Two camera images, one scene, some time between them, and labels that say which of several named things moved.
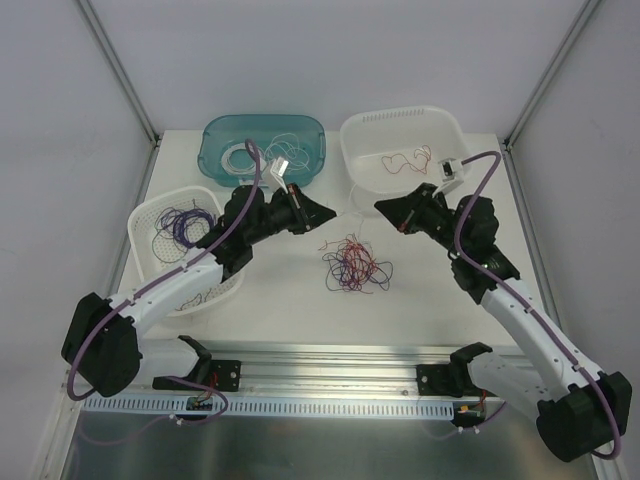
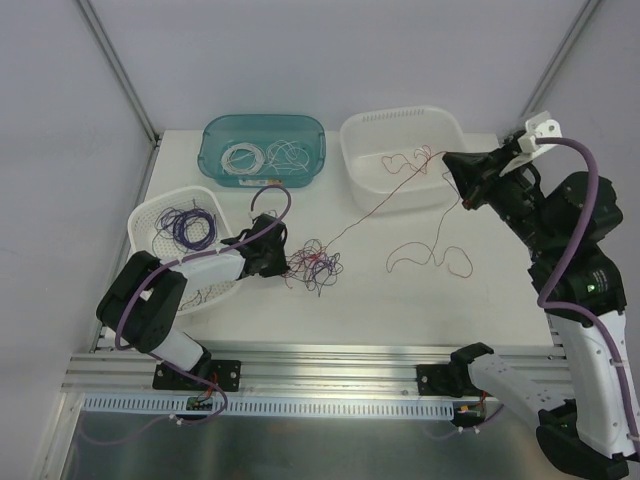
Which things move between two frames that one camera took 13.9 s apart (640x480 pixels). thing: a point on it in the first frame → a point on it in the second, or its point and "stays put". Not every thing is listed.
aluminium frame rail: x=290 y=371 stays put
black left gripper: x=300 y=209 → x=267 y=247
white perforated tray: x=164 y=225 stays put
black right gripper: x=413 y=210 → x=493 y=176
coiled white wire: x=226 y=163 stays put
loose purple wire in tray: x=201 y=298 stays put
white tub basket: x=386 y=150 stays put
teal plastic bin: x=299 y=140 stays put
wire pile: x=354 y=266 → x=315 y=264
